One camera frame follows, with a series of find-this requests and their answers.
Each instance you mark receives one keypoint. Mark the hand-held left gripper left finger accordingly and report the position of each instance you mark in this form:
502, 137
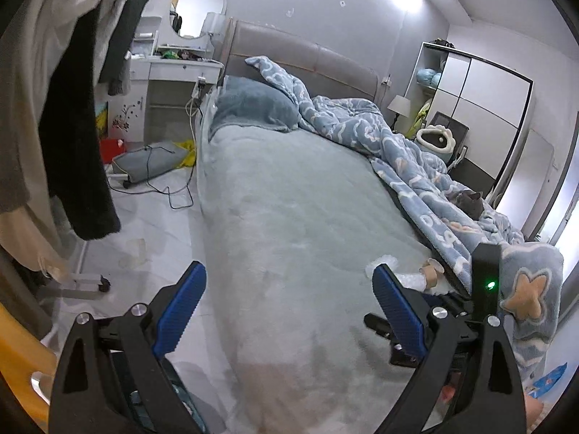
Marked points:
178, 316

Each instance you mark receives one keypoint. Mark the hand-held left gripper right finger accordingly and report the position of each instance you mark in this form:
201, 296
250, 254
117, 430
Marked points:
400, 312

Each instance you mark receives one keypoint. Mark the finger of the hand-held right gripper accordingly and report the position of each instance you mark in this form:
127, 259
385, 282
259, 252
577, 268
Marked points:
375, 325
402, 358

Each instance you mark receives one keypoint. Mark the brown tape roll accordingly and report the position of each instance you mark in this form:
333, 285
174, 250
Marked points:
432, 272

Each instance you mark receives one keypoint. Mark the dark teal trash bin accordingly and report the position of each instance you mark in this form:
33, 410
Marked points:
181, 398

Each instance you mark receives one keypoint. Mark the blue star-patterned fleece blanket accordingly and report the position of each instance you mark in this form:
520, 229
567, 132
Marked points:
529, 289

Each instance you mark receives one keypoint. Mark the grey cat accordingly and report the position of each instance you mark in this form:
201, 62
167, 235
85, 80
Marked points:
466, 201

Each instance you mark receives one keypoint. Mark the white wheeled clothes rack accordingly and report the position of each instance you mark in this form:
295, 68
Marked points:
86, 282

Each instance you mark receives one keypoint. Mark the white door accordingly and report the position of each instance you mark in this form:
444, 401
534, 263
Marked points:
529, 176

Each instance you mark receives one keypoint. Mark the bed with grey-green sheet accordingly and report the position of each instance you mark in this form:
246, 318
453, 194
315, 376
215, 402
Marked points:
294, 244

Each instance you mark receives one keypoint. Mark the blue and orange flat object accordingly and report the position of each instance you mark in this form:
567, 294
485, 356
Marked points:
549, 377

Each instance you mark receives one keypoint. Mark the white cloud-shaped cat bed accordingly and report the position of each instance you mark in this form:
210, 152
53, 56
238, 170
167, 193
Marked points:
434, 141

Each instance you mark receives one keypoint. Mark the black chair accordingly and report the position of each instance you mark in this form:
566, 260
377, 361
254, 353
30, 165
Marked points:
452, 124

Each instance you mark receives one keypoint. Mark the grey floor heater pad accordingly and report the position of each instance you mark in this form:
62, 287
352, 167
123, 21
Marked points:
149, 160

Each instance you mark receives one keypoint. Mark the yellow-green plush toy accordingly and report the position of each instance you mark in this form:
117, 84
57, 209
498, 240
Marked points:
418, 120

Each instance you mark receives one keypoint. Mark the yellow plastic bag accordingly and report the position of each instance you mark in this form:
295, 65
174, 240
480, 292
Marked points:
187, 153

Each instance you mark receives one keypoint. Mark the red box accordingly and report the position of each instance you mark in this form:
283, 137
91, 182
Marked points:
111, 150

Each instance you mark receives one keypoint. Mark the bedside lamp with white shade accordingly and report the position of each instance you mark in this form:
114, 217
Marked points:
399, 106

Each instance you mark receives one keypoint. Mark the black fuzzy coat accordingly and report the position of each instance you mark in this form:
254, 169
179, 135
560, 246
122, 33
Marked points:
81, 153

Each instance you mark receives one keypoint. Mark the blue cloud-patterned blanket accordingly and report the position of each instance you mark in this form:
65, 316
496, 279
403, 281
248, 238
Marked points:
362, 122

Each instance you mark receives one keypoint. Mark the blue plush toy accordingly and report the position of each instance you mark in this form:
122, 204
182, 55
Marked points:
427, 77

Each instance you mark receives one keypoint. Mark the colourful picture board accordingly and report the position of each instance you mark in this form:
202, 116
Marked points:
102, 120

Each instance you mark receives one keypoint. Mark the grey-blue pillow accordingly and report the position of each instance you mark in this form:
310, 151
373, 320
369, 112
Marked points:
253, 104

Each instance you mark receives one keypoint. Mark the dark items atop wardrobe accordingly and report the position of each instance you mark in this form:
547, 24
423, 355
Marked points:
443, 43

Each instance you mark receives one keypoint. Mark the white power strip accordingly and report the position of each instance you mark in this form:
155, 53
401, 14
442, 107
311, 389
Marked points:
201, 87

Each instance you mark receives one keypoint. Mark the white vanity desk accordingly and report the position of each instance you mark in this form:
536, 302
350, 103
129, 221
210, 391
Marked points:
176, 81

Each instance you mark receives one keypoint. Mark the clutter of small vanity items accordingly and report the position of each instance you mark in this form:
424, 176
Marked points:
181, 53

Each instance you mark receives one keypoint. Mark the hanging clothes on rack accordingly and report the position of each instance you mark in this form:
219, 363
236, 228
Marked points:
27, 99

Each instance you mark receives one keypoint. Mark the grey padded headboard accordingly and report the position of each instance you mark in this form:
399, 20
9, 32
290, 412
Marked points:
294, 54

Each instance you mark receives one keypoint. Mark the white vanity table lamp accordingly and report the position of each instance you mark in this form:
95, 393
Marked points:
215, 25

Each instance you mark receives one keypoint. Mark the dark grey knit garment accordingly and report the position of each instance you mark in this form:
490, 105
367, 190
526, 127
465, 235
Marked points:
129, 18

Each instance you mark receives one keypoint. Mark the oval vanity mirror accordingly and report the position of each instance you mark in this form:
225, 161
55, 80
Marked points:
199, 7

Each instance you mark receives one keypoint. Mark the white wardrobe with black frame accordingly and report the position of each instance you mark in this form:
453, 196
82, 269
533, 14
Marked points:
488, 99

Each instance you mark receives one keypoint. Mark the wall outlet with plug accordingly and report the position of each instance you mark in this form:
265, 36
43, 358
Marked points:
386, 81

